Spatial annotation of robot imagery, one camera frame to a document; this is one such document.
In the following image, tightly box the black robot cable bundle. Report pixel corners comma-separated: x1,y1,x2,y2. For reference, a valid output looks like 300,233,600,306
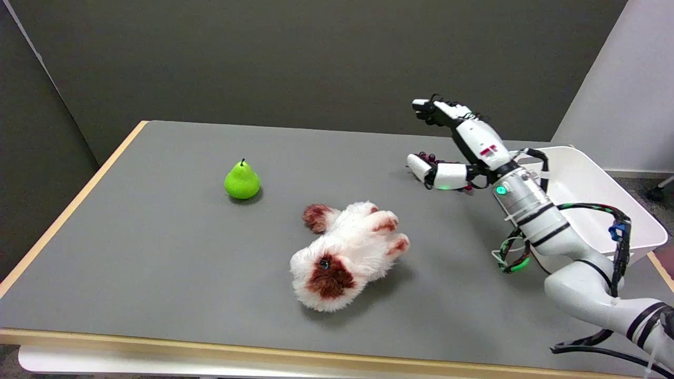
495,148,674,366

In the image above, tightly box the black chair caster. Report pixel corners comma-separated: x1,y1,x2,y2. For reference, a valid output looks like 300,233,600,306
647,176,674,202

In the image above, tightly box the white plastic bin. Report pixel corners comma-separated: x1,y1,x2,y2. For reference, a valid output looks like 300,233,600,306
513,146,668,274

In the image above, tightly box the white table frame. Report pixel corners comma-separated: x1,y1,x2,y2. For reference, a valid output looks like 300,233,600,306
18,345,380,379

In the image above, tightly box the dark red grape bunch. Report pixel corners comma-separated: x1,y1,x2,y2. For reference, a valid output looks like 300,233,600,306
407,152,473,193

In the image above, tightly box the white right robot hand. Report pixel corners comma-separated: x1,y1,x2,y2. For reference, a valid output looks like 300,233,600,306
407,96,522,191

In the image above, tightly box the white brown plush toy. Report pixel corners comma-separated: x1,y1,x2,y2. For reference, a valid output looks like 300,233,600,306
290,201,411,313

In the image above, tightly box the green pear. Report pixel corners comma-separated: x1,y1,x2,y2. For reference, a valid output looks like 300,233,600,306
224,158,261,200

